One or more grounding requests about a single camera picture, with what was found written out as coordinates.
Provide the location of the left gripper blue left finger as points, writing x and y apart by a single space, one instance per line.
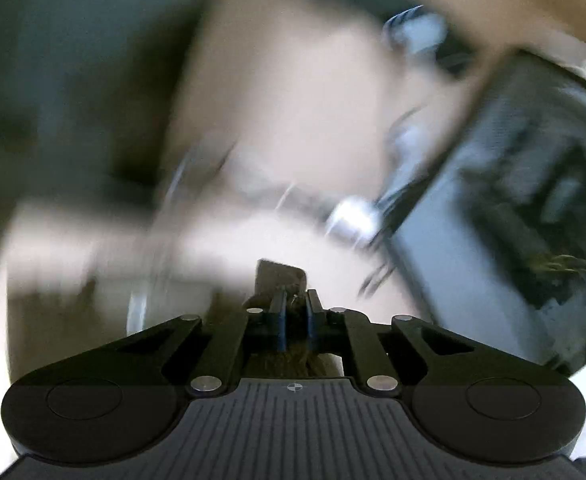
238 343

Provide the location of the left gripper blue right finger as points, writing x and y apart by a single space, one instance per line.
350 335

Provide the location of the brown polka dot dress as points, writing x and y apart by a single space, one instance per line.
298 360

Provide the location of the white glass-panel computer case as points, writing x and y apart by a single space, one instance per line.
490 236

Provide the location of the black curved monitor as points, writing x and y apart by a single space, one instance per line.
85 92

